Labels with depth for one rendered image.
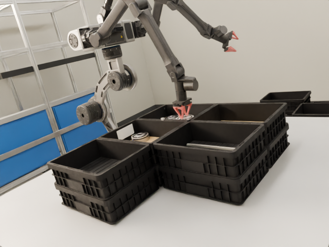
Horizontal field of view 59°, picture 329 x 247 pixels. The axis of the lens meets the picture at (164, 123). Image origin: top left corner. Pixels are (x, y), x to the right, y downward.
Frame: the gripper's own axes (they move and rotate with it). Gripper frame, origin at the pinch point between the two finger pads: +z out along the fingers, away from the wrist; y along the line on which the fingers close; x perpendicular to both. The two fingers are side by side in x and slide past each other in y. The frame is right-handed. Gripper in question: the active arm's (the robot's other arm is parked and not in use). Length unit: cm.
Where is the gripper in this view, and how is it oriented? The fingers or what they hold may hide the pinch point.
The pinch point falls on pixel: (184, 115)
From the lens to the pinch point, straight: 159.9
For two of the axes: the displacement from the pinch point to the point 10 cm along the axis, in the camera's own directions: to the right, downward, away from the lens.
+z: 1.5, 9.4, 3.1
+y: 6.1, -3.3, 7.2
